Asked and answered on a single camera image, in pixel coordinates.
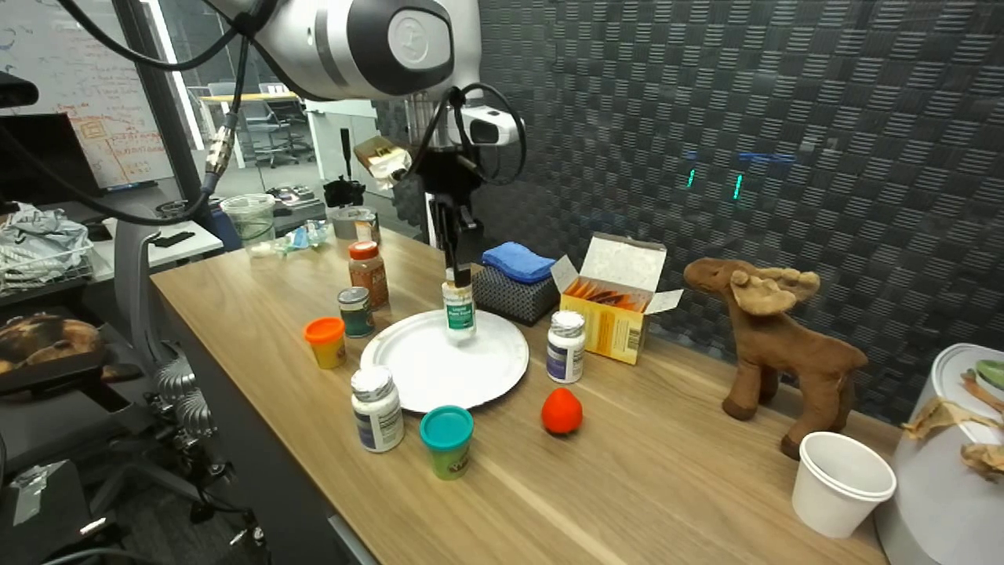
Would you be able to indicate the brown moose plush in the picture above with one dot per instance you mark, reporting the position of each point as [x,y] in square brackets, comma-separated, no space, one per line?
[774,344]

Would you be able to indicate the small white pill bottle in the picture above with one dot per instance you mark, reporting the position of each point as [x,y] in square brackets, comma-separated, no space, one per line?
[460,306]

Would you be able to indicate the teal lid dough tub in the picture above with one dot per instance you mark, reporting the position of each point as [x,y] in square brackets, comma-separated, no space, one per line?
[446,436]

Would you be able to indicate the blue folded cloth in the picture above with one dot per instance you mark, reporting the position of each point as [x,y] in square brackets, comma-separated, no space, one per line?
[518,262]

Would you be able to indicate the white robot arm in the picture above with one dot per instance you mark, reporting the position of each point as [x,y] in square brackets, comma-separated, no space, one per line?
[366,49]

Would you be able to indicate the small green tin can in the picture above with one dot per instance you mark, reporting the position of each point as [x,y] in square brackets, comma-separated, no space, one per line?
[355,308]

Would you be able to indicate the orange plush ball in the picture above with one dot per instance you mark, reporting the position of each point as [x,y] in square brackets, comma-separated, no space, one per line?
[563,413]

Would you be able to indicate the spice bottle red cap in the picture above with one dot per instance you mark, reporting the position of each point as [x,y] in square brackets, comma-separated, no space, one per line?
[366,267]

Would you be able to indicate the grey foam block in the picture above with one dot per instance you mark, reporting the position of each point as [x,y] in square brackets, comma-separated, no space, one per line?
[521,304]

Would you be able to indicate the open yellow cardboard box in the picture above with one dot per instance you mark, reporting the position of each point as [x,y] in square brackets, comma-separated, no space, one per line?
[615,290]

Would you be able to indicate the orange lid dough tub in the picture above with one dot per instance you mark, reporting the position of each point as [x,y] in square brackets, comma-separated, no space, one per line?
[327,341]

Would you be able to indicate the white paper cup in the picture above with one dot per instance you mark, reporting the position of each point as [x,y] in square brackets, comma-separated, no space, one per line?
[838,485]

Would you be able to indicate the white supplement bottle grey lid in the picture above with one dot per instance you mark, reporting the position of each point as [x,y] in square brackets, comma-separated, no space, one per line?
[377,413]

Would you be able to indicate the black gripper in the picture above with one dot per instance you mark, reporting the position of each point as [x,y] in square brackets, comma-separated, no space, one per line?
[450,177]

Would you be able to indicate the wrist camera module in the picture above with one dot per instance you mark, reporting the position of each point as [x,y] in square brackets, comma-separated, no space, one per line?
[488,126]

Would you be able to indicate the white paper plate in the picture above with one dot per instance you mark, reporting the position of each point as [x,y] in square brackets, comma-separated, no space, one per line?
[430,368]

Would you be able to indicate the white bottle blue label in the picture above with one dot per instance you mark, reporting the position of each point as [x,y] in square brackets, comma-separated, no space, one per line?
[566,347]

